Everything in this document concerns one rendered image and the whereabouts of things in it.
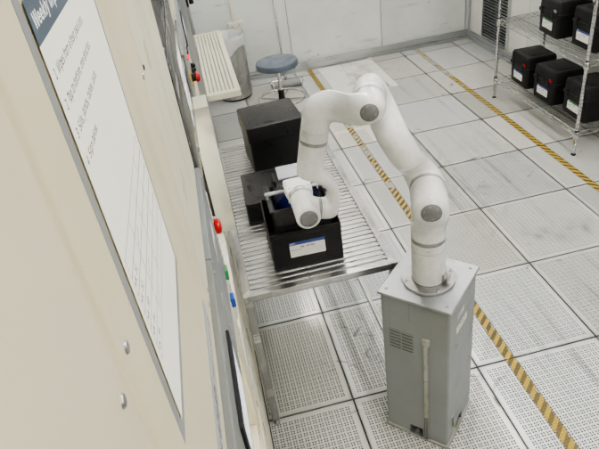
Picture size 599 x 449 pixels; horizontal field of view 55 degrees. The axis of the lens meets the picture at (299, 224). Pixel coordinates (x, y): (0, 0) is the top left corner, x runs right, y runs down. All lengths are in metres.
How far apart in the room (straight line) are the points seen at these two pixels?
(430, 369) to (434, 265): 0.43
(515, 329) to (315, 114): 1.74
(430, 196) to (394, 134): 0.22
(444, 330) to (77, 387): 1.91
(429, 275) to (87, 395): 1.87
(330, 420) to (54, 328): 2.49
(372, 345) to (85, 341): 2.74
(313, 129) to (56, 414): 1.60
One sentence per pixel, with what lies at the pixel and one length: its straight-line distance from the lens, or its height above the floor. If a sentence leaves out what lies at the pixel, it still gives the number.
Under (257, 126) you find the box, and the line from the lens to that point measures 2.82.
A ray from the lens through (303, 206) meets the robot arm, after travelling 1.91.
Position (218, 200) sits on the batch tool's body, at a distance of 2.26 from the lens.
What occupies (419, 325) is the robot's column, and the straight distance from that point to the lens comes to 2.14.
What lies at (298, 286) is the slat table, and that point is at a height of 0.76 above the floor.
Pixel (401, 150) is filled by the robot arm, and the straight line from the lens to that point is 1.80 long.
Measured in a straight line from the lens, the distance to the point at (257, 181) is 2.66.
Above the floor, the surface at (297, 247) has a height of 0.86.
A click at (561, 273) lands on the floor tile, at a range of 3.45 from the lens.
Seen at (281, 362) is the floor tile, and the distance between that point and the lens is 2.95.
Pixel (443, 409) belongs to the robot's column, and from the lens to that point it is 2.42.
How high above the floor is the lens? 2.15
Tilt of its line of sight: 34 degrees down
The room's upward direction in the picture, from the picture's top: 9 degrees counter-clockwise
